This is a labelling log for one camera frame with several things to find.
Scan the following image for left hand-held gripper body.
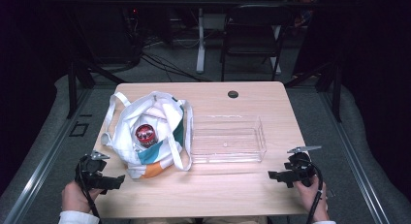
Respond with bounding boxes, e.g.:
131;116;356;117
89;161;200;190
75;149;111;190

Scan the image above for black metal stand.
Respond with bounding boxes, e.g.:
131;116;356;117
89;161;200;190
283;59;344;124
65;57;128;120

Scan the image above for white tote bag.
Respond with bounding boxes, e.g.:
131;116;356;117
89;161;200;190
100;90;195;180

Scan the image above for aluminium floor rail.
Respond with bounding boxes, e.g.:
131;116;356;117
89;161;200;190
317;86;393;224
0;87;95;224

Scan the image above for person's left hand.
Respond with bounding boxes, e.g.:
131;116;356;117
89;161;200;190
61;179;105;214

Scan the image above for black folding chair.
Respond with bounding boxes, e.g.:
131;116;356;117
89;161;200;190
220;3;295;83

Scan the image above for red can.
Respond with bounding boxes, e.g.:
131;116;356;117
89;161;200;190
134;123;160;149

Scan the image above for black tape floor marking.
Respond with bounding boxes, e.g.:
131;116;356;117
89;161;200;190
68;113;94;139

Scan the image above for clear plastic tray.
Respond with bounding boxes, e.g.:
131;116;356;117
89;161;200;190
189;113;268;165

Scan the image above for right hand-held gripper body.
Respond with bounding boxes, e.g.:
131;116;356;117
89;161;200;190
283;144;323;188

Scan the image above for person's right hand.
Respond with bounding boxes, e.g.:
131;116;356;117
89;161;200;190
293;176;331;223

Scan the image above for black floor cables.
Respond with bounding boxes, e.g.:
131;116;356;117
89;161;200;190
141;39;212;83

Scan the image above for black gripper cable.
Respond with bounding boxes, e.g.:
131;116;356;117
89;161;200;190
77;167;102;220
300;158;325;224

